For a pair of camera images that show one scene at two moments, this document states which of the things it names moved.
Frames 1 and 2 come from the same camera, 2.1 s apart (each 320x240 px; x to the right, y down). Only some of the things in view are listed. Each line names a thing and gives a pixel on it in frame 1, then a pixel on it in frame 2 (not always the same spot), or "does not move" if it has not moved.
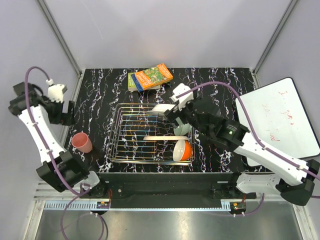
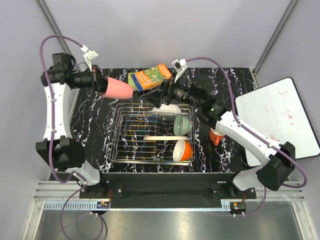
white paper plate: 159,108 does not move
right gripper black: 173,113 -> 156,97
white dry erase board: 279,120 does not move
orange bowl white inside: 182,150 does not move
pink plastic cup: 81,141 -> 117,89
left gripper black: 67,119 -> 98,80
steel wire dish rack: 138,137 does not move
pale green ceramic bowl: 182,130 does not move
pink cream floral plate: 165,138 does not move
